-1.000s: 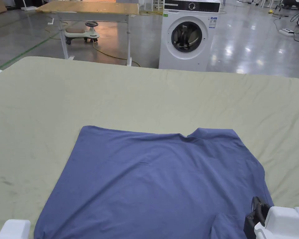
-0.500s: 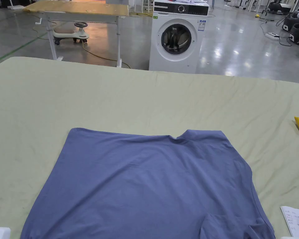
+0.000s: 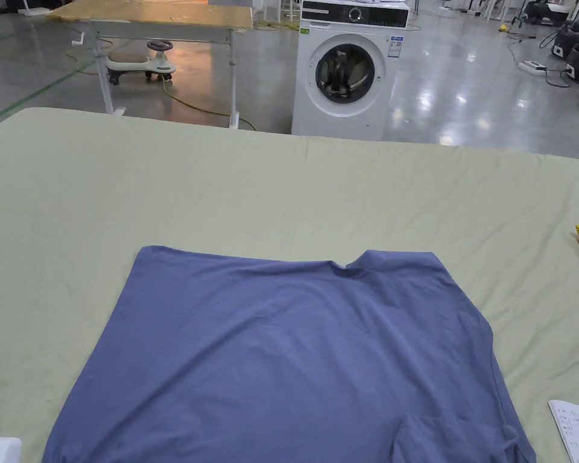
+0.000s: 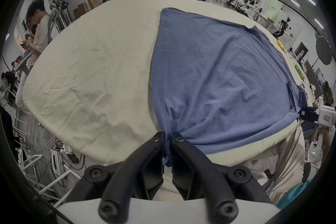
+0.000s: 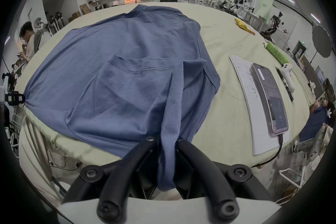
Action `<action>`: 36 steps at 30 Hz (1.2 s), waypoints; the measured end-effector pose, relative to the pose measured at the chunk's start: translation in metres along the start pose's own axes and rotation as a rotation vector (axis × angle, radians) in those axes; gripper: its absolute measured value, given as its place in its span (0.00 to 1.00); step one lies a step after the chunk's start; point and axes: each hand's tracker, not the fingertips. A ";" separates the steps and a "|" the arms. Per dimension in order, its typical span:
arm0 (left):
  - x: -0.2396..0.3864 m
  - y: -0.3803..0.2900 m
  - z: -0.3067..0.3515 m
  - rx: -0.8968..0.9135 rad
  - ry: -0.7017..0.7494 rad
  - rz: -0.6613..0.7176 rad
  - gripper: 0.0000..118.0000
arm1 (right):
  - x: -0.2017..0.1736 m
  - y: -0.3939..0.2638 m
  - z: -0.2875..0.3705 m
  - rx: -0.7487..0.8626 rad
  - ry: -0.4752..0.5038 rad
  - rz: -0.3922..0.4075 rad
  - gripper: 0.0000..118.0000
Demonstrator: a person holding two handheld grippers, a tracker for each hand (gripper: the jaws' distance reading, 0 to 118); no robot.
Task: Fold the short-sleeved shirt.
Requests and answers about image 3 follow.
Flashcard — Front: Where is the blue shirt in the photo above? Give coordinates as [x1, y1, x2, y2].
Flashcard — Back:
[41, 245, 537, 463]

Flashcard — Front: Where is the bed with pale green sheet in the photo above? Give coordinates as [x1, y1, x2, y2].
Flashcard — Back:
[0, 107, 579, 463]

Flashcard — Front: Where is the white ride-on toy car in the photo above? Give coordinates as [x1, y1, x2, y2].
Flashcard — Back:
[106, 40, 177, 86]

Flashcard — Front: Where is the wooden table with white legs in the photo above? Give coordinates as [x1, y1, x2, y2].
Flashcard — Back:
[47, 0, 258, 131]

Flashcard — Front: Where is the white washing machine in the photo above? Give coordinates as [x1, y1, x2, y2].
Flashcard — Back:
[291, 0, 411, 142]

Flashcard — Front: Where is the white notebook with handwriting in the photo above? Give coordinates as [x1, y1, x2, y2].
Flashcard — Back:
[547, 399, 579, 463]

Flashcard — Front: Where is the black and white robot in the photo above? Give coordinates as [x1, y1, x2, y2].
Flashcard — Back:
[551, 8, 579, 88]

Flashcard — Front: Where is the yellow cable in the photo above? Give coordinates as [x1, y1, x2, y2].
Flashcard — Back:
[161, 77, 258, 132]

